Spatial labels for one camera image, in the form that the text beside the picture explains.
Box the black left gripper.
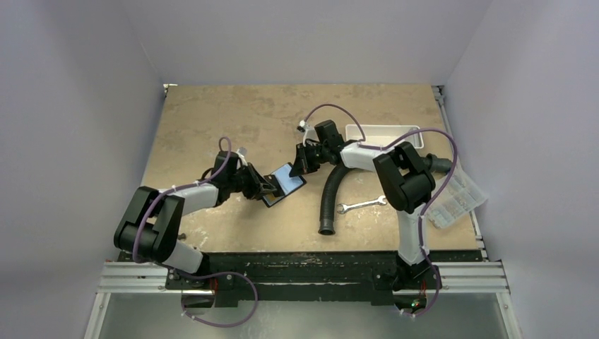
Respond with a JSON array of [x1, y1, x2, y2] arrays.
[[227, 162, 275, 200]]

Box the black leather card holder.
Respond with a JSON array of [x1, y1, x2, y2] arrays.
[[262, 162, 307, 208]]

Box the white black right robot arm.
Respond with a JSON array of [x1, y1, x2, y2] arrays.
[[290, 120, 437, 287]]

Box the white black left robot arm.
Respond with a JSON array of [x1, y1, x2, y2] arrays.
[[113, 151, 283, 289]]

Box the white plastic tray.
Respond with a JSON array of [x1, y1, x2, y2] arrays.
[[345, 124, 420, 148]]

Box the silver open-end wrench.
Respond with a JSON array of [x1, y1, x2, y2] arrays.
[[337, 196, 387, 214]]

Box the clear plastic organizer box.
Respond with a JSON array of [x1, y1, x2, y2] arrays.
[[426, 168, 488, 230]]

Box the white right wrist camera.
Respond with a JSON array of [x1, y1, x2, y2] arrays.
[[297, 120, 312, 143]]

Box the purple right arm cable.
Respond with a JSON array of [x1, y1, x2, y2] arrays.
[[302, 103, 460, 319]]

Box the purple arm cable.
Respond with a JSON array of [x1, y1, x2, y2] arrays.
[[302, 103, 460, 319], [131, 136, 259, 328]]

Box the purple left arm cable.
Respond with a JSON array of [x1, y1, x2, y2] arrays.
[[131, 136, 259, 328]]

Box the black aluminium base frame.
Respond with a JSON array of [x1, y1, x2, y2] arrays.
[[98, 251, 509, 310]]

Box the grey corrugated hose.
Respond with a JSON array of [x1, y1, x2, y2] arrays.
[[318, 153, 455, 237]]

